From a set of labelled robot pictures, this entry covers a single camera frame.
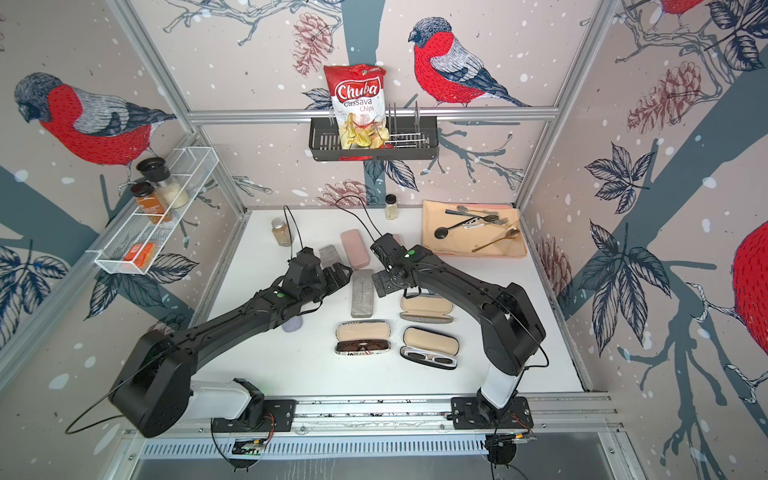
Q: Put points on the orange spice jar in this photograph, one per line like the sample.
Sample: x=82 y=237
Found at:
x=150 y=205

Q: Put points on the black ladle spoon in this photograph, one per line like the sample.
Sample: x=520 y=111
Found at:
x=443 y=232

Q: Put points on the iridescent cutlery piece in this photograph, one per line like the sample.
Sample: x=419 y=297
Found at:
x=455 y=212

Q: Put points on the black case with glasses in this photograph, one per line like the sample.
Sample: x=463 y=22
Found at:
x=430 y=348

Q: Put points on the beige empty open case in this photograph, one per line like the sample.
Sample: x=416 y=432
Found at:
x=428 y=309

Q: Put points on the white patterned cutlery handle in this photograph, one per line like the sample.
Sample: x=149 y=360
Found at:
x=474 y=224

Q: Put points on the patterned case with sunglasses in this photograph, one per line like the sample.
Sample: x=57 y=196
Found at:
x=363 y=337

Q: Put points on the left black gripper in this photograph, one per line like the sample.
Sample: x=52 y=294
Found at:
x=335 y=283

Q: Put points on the small orange box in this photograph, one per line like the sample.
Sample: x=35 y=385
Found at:
x=141 y=254

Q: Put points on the black wire wall basket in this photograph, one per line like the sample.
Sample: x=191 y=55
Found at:
x=399 y=136

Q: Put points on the red Chuba chips bag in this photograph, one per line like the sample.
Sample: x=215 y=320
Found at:
x=358 y=104

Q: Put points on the pink glasses case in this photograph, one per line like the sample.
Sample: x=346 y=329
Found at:
x=355 y=249

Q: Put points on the small jar at back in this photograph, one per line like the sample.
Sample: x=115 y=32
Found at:
x=391 y=207

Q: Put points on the white wire wall shelf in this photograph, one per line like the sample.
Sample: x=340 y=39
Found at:
x=192 y=167

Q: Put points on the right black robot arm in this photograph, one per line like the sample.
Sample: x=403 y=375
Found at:
x=511 y=329

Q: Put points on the teal case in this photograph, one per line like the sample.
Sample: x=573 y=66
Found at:
x=329 y=256
x=362 y=299

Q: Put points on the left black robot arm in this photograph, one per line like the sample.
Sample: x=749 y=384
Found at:
x=154 y=388

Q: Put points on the silver spoon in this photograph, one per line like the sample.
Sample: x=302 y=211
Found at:
x=471 y=209

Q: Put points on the brown spice jar on table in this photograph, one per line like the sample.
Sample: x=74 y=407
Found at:
x=282 y=232

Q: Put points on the black lid salt grinder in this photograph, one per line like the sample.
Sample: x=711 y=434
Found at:
x=167 y=189

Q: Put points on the brown case with sunglasses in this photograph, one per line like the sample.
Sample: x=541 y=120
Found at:
x=293 y=324

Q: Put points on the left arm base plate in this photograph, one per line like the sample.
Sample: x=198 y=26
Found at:
x=264 y=416

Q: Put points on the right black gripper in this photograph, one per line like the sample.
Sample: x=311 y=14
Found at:
x=381 y=285

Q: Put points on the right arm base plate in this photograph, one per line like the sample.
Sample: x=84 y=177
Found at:
x=476 y=413

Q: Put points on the gold spoon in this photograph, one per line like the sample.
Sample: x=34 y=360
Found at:
x=509 y=234

